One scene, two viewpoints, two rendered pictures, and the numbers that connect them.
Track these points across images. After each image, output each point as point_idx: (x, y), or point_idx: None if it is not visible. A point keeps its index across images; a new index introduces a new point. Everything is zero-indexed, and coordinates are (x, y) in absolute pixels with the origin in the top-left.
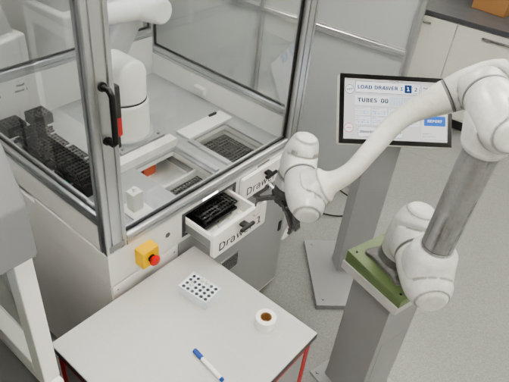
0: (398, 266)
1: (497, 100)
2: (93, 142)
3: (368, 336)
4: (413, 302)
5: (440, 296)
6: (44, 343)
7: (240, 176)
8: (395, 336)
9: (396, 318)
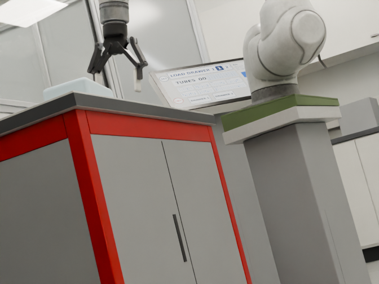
0: (264, 47)
1: None
2: None
3: (302, 207)
4: (292, 39)
5: (310, 13)
6: None
7: None
8: (336, 205)
9: (316, 162)
